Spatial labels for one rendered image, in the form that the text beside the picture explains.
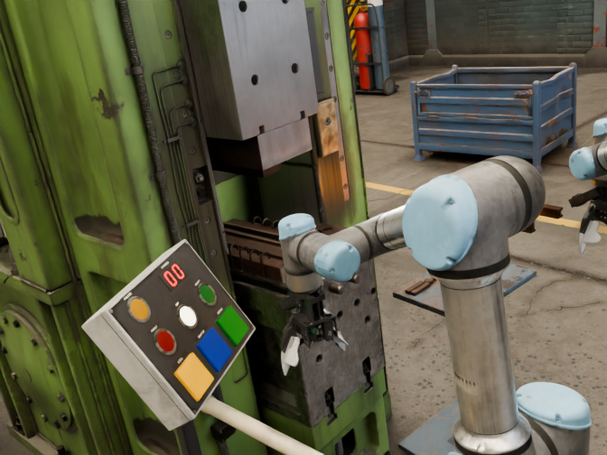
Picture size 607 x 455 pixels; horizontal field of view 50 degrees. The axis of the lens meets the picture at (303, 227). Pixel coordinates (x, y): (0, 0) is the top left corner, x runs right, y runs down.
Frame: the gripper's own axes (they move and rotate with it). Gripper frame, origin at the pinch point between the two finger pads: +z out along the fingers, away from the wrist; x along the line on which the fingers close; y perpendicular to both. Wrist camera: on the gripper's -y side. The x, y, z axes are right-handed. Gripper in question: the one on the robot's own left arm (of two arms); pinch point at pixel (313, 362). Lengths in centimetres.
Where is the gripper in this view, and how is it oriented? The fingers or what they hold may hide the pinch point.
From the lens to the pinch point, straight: 148.0
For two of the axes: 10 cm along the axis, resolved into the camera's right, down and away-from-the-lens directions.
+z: 1.4, 9.2, 3.7
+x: 8.8, -2.8, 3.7
